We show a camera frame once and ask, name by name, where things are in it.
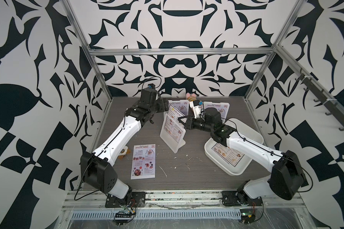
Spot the dim sum menu sheet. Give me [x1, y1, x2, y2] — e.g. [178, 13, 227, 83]
[164, 113, 184, 143]

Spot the pink special menu sheet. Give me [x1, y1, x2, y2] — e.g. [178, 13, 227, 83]
[131, 144, 156, 180]

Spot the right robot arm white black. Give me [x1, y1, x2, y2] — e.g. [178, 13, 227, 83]
[178, 108, 306, 202]

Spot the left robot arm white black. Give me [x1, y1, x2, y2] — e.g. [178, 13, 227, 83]
[80, 84, 168, 204]

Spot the pink striped plush toy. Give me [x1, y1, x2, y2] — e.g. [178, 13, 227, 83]
[186, 93, 203, 108]

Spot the brown white plush toy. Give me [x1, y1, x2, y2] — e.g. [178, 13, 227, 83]
[118, 146, 131, 159]

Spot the white plastic tray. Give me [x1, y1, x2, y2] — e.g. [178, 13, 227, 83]
[204, 118, 265, 176]

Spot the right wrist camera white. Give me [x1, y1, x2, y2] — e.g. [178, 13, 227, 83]
[189, 100, 204, 119]

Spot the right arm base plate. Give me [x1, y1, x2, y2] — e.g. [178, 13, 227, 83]
[221, 190, 263, 207]

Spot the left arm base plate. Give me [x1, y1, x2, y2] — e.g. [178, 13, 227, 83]
[105, 191, 146, 208]

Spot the right circuit board with wires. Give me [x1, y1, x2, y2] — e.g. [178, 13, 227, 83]
[240, 204, 256, 225]

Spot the circuit board with wires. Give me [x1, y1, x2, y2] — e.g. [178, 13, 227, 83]
[113, 199, 137, 226]
[240, 204, 256, 225]

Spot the left circuit board with wires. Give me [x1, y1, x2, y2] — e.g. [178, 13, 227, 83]
[113, 199, 137, 226]

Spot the wall hook rail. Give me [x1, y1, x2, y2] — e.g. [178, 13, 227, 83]
[295, 68, 344, 138]

